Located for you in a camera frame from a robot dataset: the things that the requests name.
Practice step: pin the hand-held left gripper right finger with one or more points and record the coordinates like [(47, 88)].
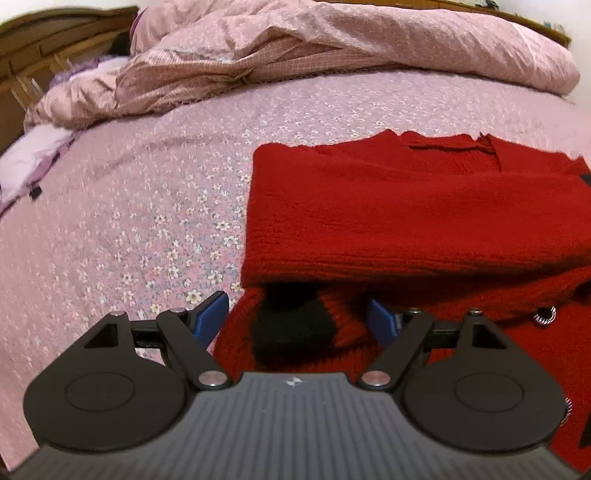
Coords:
[(381, 322)]

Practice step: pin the wooden headboard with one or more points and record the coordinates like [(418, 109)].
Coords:
[(37, 41)]

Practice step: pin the lavender pillow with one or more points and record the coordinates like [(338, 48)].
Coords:
[(32, 152)]

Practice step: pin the red knit cardigan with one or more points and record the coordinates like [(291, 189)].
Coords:
[(392, 207)]

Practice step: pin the pink floral bedsheet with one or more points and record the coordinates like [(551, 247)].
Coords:
[(138, 207)]

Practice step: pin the purple pillow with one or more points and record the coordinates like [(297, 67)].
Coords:
[(87, 69)]

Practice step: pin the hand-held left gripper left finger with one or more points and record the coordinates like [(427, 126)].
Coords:
[(210, 318)]

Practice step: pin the pink quilt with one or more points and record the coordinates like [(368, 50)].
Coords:
[(369, 46)]

